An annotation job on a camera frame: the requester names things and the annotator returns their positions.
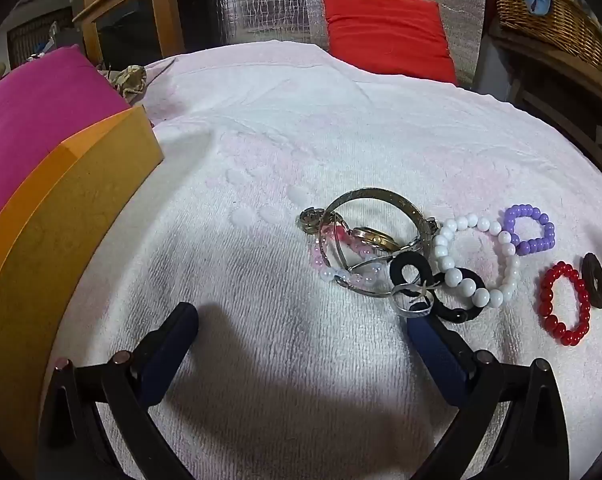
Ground gold face wristwatch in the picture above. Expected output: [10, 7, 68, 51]
[298, 207, 407, 298]

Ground purple bead bracelet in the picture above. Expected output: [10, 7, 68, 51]
[504, 204, 557, 255]

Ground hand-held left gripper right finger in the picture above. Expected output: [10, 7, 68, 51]
[406, 312, 569, 480]

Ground silver foil insulation sheet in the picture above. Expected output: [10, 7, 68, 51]
[201, 0, 487, 86]

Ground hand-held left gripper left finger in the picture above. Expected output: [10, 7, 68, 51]
[38, 301, 200, 480]

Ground wooden shelf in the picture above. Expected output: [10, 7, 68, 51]
[486, 25, 602, 171]

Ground red bead bracelet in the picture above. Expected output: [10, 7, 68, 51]
[540, 263, 592, 347]

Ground dark wicker basket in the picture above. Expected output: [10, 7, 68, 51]
[6, 10, 76, 68]

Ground orange cardboard box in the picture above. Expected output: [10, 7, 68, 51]
[0, 106, 165, 411]

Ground light wicker basket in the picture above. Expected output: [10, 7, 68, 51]
[490, 0, 602, 73]

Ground red pillow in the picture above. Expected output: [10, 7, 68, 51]
[321, 0, 458, 85]

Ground silver ring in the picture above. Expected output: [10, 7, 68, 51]
[392, 280, 439, 318]

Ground magenta pillow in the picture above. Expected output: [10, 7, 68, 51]
[0, 45, 132, 241]

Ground gold bangle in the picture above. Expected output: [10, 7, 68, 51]
[323, 187, 434, 261]

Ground pink and white bead bracelet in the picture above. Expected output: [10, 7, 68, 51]
[308, 225, 382, 286]

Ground wooden cabinet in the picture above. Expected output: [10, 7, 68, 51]
[73, 0, 217, 68]

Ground black ring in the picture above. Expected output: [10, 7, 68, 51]
[428, 267, 487, 323]
[389, 252, 435, 297]

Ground dark brown ring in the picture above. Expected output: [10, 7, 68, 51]
[581, 252, 602, 309]

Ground camouflage cloth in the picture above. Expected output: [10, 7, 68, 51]
[103, 65, 148, 108]

